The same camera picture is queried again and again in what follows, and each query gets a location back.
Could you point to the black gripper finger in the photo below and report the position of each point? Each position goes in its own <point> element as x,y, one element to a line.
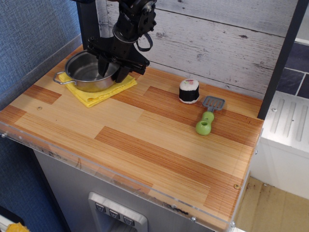
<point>122,73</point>
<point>103,64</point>

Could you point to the white ribbed side unit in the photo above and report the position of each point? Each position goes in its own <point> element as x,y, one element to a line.
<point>282,153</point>

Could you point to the silver dispenser button panel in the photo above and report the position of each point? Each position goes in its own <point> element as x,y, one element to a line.
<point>110,216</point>

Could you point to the green grey toy spatula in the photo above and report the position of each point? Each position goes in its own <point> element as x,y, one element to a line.
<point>203,127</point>

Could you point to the stainless steel pot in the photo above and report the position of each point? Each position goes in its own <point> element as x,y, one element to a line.
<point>82,70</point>

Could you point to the yellow folded cloth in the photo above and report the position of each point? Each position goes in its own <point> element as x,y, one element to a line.
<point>90,99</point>

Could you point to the grey toy fridge cabinet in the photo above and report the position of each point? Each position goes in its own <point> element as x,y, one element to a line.
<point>72,178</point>

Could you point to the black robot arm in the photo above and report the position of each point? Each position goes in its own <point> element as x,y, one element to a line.
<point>130,37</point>

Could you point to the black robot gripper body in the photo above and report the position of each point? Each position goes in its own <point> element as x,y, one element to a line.
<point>119,52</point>

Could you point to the yellow black object bottom corner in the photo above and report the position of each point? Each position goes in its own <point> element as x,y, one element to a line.
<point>10,222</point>

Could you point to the black left vertical post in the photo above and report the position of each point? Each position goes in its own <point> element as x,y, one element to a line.
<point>88,20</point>

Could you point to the black right vertical post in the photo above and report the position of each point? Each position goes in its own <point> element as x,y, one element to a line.
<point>283,56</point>

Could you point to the plush sushi roll toy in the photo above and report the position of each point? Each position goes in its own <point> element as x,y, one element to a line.
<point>189,91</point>

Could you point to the black vertical post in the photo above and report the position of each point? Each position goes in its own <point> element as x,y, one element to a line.
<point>88,20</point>
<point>283,56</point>

